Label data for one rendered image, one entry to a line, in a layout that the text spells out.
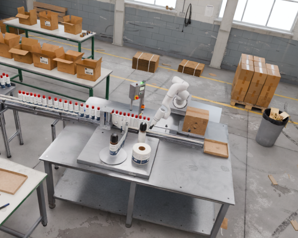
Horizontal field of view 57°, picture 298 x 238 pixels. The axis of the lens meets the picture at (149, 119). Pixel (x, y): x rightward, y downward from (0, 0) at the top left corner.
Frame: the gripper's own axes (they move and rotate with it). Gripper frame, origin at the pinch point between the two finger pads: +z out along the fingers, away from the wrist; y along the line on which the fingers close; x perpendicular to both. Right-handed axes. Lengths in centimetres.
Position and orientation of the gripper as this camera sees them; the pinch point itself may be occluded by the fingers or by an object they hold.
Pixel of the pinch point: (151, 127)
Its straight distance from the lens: 347.3
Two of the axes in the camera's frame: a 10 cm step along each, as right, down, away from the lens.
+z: -4.5, 7.1, 5.4
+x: 8.8, 4.7, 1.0
